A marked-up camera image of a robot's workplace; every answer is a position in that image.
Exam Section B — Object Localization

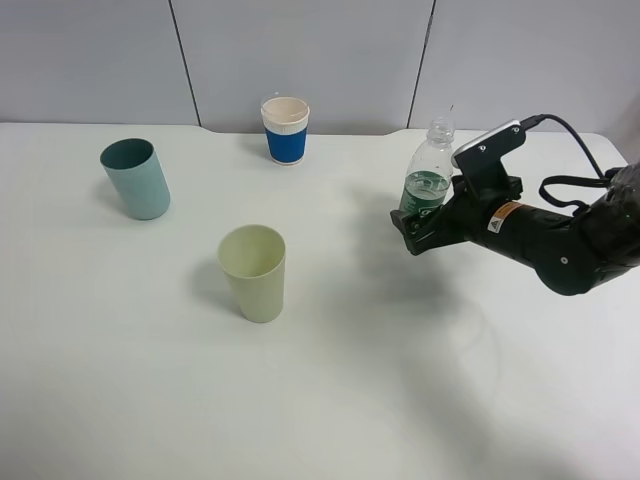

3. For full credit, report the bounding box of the light green plastic cup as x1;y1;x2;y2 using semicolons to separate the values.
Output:
217;225;286;323

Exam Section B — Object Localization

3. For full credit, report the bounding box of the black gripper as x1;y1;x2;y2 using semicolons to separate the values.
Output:
390;174;523;256

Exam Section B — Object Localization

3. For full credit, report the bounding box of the clear bottle green label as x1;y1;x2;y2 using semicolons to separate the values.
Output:
399;117;455;216

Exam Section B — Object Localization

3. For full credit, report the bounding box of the black camera cable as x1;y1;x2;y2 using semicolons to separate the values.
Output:
519;113;614;217

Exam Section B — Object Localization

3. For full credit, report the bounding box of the teal plastic cup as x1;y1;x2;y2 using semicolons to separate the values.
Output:
100;138;171;220

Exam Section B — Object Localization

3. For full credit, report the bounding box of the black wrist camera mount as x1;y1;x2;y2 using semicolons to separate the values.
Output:
451;120;526;201

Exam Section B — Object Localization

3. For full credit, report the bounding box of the blue sleeved paper cup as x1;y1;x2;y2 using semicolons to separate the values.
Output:
261;95;310;165

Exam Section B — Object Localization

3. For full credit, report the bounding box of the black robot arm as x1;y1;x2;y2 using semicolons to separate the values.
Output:
390;165;639;296

